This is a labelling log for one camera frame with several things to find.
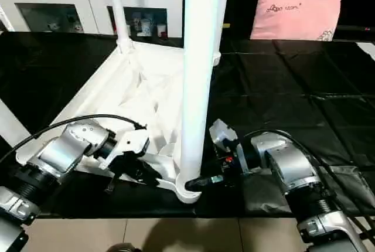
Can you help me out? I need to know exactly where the black work mat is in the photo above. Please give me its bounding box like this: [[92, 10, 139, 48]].
[[0, 29, 375, 220]]

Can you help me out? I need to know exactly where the pink printed pillow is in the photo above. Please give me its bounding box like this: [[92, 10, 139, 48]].
[[250, 0, 344, 42]]

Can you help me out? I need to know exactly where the white glass-door cabinet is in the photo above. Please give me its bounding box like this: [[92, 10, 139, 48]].
[[0, 0, 186, 39]]

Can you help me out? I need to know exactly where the light blue pole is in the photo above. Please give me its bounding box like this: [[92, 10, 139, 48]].
[[0, 5, 15, 32]]

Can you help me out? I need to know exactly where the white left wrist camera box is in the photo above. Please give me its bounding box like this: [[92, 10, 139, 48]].
[[108, 128, 151, 162]]

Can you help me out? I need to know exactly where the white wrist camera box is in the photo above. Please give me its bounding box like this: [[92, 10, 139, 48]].
[[209, 118, 238, 148], [108, 128, 151, 162]]

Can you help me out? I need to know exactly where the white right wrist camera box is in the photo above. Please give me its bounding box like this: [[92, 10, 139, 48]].
[[209, 118, 238, 148]]

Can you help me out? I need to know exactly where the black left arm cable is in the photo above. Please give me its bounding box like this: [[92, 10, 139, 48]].
[[0, 114, 148, 165]]

